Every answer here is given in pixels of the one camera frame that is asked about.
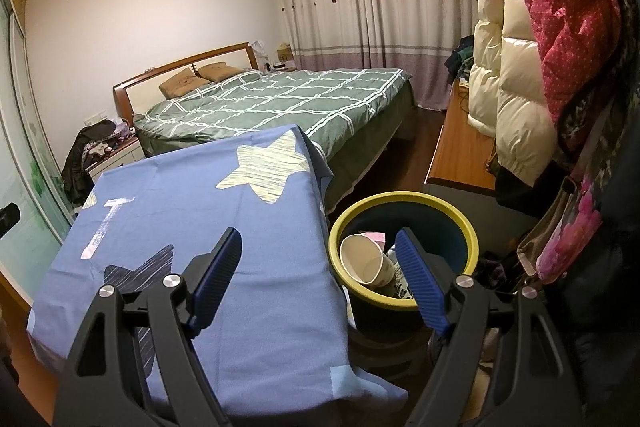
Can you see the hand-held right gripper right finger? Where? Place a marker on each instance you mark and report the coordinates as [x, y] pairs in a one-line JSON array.
[[422, 287]]

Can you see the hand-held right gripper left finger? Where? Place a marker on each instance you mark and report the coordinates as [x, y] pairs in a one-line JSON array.
[[217, 282]]

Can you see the yellow-rimmed dark trash bin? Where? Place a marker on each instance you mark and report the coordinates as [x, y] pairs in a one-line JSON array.
[[450, 237]]

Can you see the pink carton box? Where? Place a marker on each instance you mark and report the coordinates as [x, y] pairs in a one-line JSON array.
[[375, 239]]

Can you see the white pink-printed paper cup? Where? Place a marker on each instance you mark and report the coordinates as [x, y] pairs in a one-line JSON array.
[[360, 257]]

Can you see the blue star-printed tablecloth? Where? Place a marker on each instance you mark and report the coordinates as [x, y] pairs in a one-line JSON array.
[[200, 207]]

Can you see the glass sliding wardrobe door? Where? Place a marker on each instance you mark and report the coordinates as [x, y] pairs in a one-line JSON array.
[[25, 132]]

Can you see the black jacket clothes pile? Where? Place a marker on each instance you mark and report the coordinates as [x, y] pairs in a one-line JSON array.
[[80, 167]]

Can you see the white nightstand with drawers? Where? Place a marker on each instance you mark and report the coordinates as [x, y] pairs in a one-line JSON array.
[[120, 157]]

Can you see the wooden desk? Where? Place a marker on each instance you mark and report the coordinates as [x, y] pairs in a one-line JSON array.
[[460, 147]]

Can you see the floral tote bag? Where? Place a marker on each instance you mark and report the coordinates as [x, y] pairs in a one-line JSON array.
[[570, 227]]

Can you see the dark hanging garment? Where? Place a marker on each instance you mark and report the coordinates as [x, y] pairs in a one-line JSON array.
[[615, 282]]

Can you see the green checked quilt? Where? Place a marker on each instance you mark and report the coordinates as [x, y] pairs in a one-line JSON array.
[[300, 107]]

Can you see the wooden bed with white headboard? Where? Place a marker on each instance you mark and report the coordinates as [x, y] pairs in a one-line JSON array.
[[150, 79]]

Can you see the brown pillow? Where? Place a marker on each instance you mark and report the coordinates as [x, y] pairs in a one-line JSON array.
[[182, 84], [220, 72]]

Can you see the cream down jacket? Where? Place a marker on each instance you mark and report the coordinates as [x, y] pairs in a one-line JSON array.
[[510, 82]]

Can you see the colourful clothes pile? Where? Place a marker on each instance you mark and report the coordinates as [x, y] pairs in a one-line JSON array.
[[462, 57]]

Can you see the pink and white curtain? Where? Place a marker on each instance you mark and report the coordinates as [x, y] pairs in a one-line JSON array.
[[375, 7]]

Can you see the red dotted down jacket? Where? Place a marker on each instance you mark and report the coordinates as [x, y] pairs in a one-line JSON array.
[[565, 7]]

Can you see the white wall socket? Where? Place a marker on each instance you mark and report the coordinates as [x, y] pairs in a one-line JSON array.
[[95, 117]]

